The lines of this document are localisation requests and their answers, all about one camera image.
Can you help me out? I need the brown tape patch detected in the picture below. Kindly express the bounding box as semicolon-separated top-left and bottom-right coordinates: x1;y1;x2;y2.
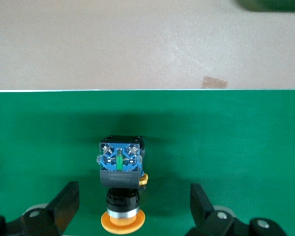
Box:
202;75;228;89

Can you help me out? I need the green conveyor belt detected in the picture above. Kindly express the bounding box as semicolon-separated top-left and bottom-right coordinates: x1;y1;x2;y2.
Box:
0;88;295;236

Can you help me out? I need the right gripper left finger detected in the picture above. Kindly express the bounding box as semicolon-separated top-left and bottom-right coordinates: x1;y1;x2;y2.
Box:
4;181;80;236

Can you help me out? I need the yellow push button green indicator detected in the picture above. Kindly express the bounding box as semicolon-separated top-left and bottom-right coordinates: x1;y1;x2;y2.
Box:
96;134;148;235

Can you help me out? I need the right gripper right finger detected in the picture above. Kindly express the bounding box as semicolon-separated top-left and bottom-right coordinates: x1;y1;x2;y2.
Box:
186;183;288;236

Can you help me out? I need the green plastic tray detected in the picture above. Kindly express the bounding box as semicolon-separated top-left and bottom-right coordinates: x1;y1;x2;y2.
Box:
236;0;295;12

